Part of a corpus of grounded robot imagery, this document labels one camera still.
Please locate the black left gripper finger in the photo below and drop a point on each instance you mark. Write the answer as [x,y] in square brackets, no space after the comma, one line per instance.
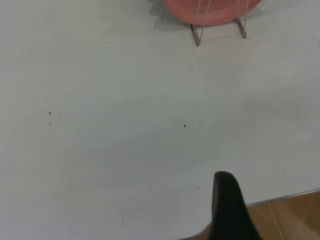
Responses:
[230,212]

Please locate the red round plate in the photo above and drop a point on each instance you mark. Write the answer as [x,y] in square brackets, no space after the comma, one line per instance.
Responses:
[180,10]

